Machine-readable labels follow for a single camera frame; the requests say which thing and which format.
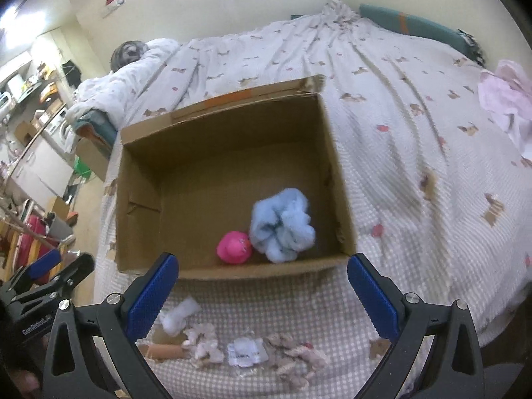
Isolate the grey knitted hat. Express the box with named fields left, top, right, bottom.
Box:
left=110, top=41, right=148, bottom=72

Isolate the beige lace-trimmed scrunchie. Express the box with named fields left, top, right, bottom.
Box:
left=264, top=333, right=330, bottom=391

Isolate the brown cardboard box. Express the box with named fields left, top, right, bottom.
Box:
left=115, top=75, right=356, bottom=280

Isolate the pink crumpled cloth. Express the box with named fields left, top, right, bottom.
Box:
left=478, top=60, right=531, bottom=160

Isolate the wooden chair with red cushion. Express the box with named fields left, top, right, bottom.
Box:
left=1, top=197, right=79, bottom=285

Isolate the teal pillow with orange stripe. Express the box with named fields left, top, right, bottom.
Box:
left=360, top=4, right=486, bottom=67

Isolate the green bag on floor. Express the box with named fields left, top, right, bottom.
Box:
left=72, top=156, right=92, bottom=182

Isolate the dog-print checked bedspread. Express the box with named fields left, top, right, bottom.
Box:
left=67, top=0, right=531, bottom=398

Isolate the red white wall hook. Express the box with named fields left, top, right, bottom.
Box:
left=102, top=0, right=125, bottom=19

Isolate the cream floral scrunchie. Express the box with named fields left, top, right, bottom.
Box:
left=181, top=323, right=224, bottom=368

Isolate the white washing machine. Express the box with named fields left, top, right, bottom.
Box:
left=33, top=105, right=77, bottom=156

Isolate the light blue fluffy scrunchie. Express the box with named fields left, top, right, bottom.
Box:
left=249, top=188, right=316, bottom=264

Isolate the clear bag with label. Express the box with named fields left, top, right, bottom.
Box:
left=227, top=337, right=269, bottom=368

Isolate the pink rubber duck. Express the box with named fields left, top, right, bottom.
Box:
left=216, top=231, right=252, bottom=265

